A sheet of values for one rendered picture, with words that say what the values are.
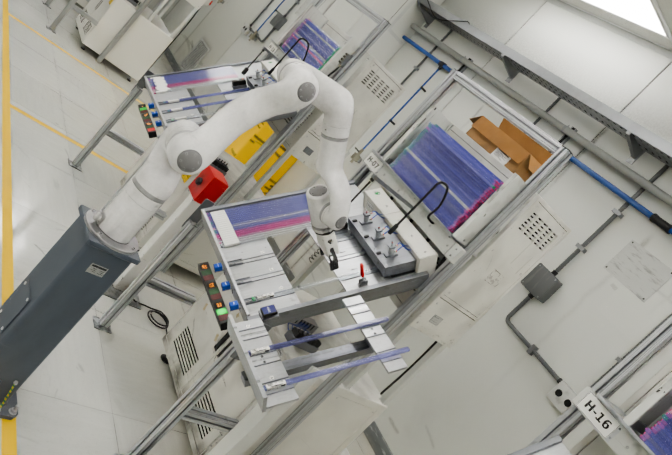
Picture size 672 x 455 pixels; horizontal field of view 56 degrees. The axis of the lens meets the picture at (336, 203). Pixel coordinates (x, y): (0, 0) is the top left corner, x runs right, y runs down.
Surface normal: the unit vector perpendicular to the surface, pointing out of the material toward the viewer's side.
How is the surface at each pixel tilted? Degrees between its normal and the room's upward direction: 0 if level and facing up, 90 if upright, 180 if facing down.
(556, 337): 90
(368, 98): 90
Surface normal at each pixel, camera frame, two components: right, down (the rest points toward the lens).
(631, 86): -0.62, -0.44
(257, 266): 0.05, -0.82
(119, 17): 0.39, 0.54
